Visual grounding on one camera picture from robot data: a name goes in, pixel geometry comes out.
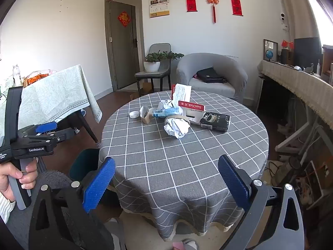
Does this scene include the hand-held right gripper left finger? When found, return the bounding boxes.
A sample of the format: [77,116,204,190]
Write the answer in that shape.
[29,157,128,250]

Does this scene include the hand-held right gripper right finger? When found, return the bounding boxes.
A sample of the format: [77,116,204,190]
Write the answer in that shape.
[218,155,305,250]

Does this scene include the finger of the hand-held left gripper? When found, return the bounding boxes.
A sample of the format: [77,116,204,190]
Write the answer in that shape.
[25,127,79,146]
[18,121,58,137]

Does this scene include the dark teal bin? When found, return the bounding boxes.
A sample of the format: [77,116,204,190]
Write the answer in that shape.
[69,148,101,186]

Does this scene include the black packet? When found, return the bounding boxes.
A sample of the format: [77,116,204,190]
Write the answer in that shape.
[199,111,231,133]

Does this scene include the beige tape roll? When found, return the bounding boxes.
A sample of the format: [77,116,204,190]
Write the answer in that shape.
[164,114,192,127]

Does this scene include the red and white card packaging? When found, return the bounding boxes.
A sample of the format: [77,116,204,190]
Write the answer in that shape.
[178,100,206,126]

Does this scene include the blue plastic wrapper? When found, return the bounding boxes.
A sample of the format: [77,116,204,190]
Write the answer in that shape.
[152,106,187,119]

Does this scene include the person's left forearm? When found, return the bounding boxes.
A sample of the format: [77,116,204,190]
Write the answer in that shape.
[0,191,16,225]

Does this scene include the person's left hand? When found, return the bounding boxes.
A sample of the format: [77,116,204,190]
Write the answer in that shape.
[0,159,39,203]

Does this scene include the dark side table leg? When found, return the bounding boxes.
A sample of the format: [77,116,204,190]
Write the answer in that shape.
[56,109,101,146]

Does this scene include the pale green patterned tablecloth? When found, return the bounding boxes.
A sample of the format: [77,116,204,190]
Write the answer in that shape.
[0,65,103,138]

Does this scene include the white horse figurine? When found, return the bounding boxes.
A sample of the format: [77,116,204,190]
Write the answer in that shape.
[11,64,22,87]

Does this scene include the orange snack bags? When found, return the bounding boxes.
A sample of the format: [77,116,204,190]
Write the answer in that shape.
[23,69,57,87]

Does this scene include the round table grey checked tablecloth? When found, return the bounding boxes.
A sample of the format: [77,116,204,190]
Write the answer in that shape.
[98,91,269,241]

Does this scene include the pink slipper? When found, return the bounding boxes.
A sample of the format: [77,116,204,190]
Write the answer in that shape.
[173,238,200,250]

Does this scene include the cardboard box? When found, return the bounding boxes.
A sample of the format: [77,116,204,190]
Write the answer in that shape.
[130,82,153,101]

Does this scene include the torn white and red box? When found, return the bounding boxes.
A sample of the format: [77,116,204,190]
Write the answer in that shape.
[171,83,193,107]

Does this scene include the grey door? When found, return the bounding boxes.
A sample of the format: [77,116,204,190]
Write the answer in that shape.
[105,0,145,93]

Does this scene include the grey dining chair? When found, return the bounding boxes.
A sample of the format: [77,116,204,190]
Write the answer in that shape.
[134,43,172,97]

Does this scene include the black bag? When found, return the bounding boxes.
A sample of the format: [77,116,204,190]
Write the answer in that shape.
[196,67,227,84]

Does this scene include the potted plant in white pot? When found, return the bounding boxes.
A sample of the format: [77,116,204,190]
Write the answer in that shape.
[143,51,185,73]

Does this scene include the grey armchair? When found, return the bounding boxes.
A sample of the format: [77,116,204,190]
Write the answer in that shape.
[176,53,248,104]

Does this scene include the long shelf with beige cloth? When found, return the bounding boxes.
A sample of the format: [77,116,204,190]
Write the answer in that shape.
[257,59,333,131]

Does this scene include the red diamond door decoration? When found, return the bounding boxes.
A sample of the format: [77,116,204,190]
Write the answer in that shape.
[118,11,131,28]

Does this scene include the brown wooden speaker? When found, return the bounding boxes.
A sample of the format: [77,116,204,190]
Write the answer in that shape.
[281,49,294,66]

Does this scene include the black monitor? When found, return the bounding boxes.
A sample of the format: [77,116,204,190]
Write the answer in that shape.
[294,37,322,70]

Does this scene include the window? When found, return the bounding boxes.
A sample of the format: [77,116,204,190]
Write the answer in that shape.
[302,0,333,49]

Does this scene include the white metal frame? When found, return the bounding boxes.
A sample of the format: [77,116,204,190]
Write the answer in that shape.
[275,109,333,163]

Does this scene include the picture frame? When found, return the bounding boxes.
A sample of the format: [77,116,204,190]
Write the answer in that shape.
[263,39,279,63]

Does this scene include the wall calendar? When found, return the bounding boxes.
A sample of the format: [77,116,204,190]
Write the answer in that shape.
[149,0,170,18]

